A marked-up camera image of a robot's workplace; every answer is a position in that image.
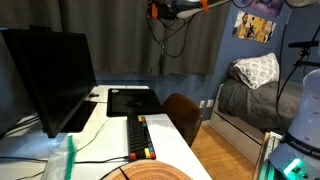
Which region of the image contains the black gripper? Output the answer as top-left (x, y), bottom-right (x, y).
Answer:
top-left (156, 1), bottom-right (178, 21)

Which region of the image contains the white desk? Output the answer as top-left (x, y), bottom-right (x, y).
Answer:
top-left (0, 84), bottom-right (214, 180)

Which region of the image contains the grey curtain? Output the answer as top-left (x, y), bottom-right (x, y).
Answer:
top-left (59, 0), bottom-right (231, 77)
top-left (0, 0), bottom-right (62, 34)

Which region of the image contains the basketball players poster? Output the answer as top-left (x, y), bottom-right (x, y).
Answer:
top-left (232, 10), bottom-right (277, 44)

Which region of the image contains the dark purple pillow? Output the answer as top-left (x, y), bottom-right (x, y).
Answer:
top-left (228, 59), bottom-right (242, 82)

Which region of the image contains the black mouse pad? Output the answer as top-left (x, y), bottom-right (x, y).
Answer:
top-left (106, 88), bottom-right (164, 118)

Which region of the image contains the brown chair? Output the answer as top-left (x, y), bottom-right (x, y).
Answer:
top-left (161, 92), bottom-right (204, 148)

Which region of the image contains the white patterned pillow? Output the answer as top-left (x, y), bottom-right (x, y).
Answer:
top-left (233, 52), bottom-right (281, 90)

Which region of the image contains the bed with grey cover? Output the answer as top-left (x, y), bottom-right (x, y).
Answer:
top-left (209, 78), bottom-right (304, 165)

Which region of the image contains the black monitor with rectangular base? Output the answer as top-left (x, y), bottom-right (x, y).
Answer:
top-left (1, 28), bottom-right (98, 138)

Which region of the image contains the black keyboard with coloured keys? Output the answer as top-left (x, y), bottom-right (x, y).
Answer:
top-left (125, 114), bottom-right (157, 162)

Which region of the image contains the round wood slab with bark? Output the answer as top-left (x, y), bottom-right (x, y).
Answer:
top-left (99, 159), bottom-right (194, 180)

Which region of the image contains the black monitor with round base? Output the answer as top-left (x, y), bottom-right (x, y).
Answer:
top-left (0, 28), bottom-right (44, 138)

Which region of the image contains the wooden framed board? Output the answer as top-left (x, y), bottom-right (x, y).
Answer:
top-left (252, 130), bottom-right (284, 180)

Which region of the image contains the clear plastic bag green zip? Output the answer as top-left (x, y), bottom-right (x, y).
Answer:
top-left (40, 134), bottom-right (81, 180)

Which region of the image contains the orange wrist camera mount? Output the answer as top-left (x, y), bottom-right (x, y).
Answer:
top-left (151, 3), bottom-right (160, 20)

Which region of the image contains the black wrist cable bundle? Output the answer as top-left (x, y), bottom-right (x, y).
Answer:
top-left (146, 8), bottom-right (196, 59)

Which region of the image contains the orange cable strap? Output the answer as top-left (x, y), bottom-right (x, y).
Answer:
top-left (199, 0), bottom-right (210, 12)

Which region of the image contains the black stereo camera on stand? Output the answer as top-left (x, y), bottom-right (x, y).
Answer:
top-left (288, 40), bottom-right (320, 68)

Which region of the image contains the black keyboard cable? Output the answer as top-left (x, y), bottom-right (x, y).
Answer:
top-left (0, 155), bottom-right (130, 165)

